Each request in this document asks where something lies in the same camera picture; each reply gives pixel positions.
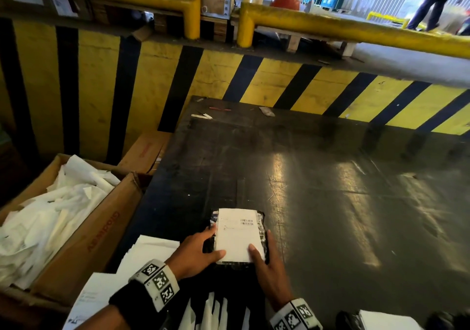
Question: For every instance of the right wrist marker band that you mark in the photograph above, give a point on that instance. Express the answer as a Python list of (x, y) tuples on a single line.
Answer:
[(293, 317)]

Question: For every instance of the left wrist marker band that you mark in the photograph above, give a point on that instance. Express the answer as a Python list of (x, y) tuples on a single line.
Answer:
[(158, 282)]

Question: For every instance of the red stick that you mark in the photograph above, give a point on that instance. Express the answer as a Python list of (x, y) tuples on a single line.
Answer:
[(220, 109)]

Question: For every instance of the white paper strips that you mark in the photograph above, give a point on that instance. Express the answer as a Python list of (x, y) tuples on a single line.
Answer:
[(209, 315)]

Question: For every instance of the wrist marker band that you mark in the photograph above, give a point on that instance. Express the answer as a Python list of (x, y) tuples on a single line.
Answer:
[(293, 317), (158, 282)]

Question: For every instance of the black parcel with white label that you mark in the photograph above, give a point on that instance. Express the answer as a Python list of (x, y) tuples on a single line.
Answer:
[(237, 234), (382, 322)]

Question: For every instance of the wooden pallet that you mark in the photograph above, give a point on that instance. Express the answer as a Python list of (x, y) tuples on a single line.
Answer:
[(216, 29)]

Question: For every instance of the person's left thumb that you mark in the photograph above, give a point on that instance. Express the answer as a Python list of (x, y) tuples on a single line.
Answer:
[(216, 255)]

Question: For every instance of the person's left hand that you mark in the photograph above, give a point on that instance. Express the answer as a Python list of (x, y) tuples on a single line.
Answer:
[(189, 258)]

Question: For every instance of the person's right thumb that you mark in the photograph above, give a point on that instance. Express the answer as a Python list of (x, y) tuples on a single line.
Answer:
[(255, 253)]

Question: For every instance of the brown cardboard flap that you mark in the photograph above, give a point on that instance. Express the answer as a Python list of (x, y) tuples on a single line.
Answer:
[(145, 153)]

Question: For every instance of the person's left forearm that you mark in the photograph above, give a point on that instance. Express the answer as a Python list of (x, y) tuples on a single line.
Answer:
[(121, 311)]

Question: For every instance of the brown cardboard box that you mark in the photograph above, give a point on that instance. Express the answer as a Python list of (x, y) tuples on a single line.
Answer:
[(95, 238)]

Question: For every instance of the orange hard hat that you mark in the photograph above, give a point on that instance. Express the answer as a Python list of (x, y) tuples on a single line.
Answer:
[(285, 0)]

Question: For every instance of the person's right hand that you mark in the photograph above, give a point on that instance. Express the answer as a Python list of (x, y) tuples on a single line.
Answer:
[(273, 278)]

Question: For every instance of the pile of white papers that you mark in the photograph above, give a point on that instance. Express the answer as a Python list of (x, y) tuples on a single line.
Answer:
[(47, 219)]

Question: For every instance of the small yellow barrier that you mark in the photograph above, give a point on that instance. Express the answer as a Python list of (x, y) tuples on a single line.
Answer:
[(389, 18)]

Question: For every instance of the white pallet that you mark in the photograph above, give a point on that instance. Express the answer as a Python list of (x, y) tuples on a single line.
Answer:
[(293, 41)]

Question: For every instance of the white paper scraps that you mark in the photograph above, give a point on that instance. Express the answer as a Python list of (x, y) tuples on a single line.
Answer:
[(202, 116)]

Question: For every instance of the grey paper scrap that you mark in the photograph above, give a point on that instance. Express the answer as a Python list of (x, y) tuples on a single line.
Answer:
[(267, 111)]

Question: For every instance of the stack of white sheets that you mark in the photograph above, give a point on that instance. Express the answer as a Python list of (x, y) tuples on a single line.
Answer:
[(143, 256)]

